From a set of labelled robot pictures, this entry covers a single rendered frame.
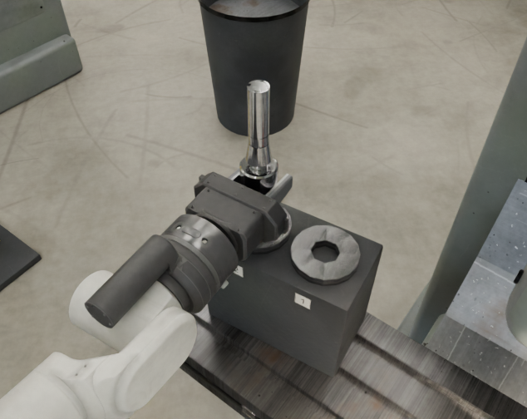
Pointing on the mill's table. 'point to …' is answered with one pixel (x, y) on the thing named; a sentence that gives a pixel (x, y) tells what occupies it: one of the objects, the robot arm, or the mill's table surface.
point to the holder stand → (303, 290)
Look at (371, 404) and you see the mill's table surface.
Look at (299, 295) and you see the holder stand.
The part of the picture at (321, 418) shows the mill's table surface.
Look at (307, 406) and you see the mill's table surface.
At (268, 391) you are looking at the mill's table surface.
